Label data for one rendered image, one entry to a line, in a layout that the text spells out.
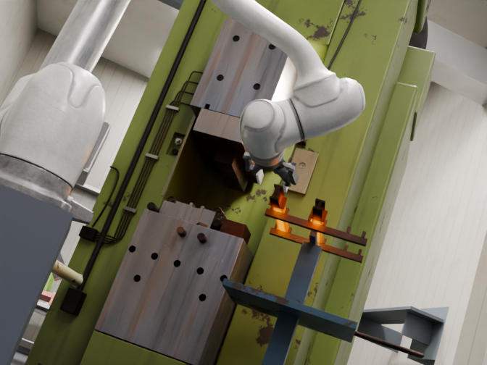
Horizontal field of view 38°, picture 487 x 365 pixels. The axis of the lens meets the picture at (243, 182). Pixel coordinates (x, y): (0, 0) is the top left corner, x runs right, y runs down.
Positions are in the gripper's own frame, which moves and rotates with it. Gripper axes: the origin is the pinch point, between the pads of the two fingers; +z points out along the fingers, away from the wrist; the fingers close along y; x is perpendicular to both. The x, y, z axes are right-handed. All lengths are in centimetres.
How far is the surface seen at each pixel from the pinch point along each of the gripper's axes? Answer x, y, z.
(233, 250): -12, -14, 50
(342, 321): -27.2, 28.1, 21.4
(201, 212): -1, -31, 57
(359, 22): 98, -2, 69
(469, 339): 67, 129, 480
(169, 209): -3, -43, 57
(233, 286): -27.5, -4.3, 21.1
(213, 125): 33, -39, 57
